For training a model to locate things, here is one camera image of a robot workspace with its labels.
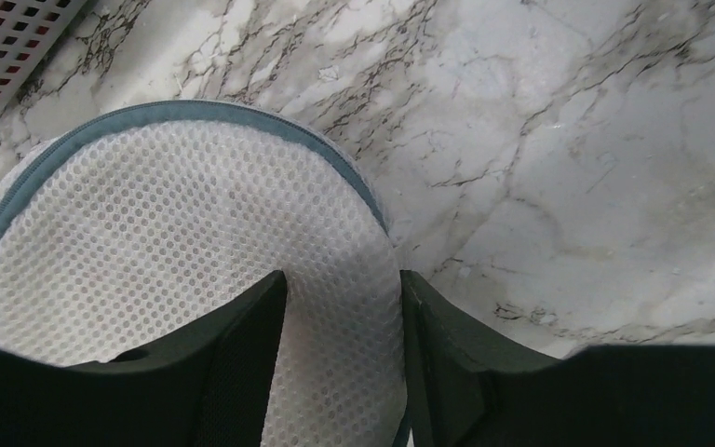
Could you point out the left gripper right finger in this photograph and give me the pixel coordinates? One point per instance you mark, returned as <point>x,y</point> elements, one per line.
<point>451,359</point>

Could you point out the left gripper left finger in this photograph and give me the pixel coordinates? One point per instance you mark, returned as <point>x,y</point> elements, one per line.
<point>205,384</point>

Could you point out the white mesh laundry bag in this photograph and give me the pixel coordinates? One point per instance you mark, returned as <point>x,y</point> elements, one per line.
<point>142,220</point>

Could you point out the white plastic basket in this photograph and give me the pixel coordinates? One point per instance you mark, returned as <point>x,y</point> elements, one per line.
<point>28,29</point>

